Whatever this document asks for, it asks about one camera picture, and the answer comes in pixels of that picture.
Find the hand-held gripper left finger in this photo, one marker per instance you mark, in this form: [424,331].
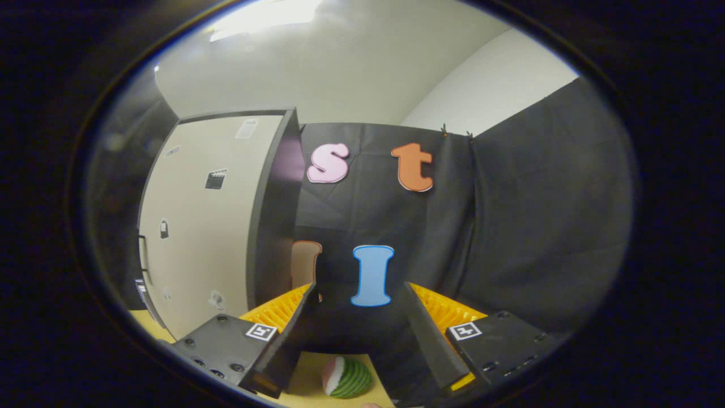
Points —
[289,351]

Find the grey shoe cabinet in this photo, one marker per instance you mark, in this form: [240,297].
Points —
[277,226]

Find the green striped toy watermelon slice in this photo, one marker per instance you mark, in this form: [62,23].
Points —
[351,378]

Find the black backdrop cloth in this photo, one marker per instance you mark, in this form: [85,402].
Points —
[510,226]

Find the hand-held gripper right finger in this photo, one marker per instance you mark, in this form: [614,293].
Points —
[433,345]

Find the white shoe cabinet door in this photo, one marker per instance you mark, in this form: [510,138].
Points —
[198,255]

